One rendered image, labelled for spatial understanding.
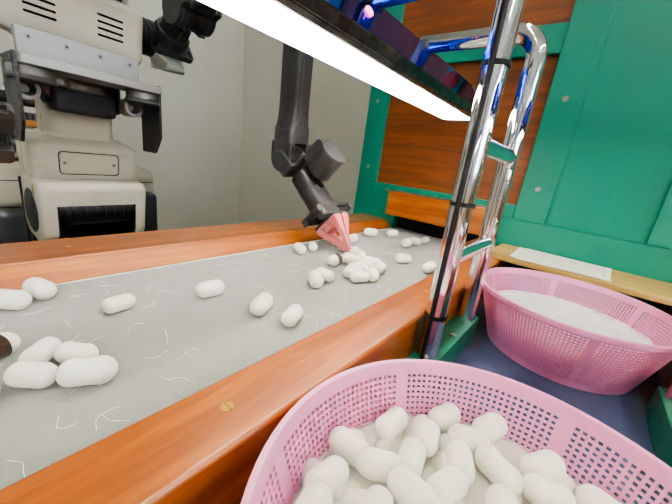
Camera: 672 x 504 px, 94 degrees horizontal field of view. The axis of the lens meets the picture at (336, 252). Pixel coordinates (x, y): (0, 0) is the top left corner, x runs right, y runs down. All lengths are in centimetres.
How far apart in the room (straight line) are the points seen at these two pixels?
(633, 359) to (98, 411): 54
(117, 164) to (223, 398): 85
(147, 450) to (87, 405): 9
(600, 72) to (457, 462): 83
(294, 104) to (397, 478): 64
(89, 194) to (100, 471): 80
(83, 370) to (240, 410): 13
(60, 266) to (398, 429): 44
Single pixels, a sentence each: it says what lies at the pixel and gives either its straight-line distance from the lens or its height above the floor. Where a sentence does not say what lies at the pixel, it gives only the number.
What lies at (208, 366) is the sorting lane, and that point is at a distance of 31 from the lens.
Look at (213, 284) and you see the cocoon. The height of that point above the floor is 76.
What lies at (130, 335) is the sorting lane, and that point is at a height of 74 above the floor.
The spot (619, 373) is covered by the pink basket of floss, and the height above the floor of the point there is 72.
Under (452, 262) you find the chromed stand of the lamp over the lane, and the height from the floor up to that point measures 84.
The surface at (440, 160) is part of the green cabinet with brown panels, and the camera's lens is 97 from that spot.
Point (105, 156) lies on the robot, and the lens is 101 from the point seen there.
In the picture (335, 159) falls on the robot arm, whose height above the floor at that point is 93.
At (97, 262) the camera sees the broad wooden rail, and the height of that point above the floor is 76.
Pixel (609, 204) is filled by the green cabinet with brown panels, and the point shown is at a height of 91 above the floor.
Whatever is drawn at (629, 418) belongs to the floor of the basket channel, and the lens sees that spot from 55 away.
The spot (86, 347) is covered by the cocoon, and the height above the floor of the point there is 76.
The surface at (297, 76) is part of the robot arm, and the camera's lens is 72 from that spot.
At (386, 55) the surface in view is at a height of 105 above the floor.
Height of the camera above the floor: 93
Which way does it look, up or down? 16 degrees down
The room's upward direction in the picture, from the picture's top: 7 degrees clockwise
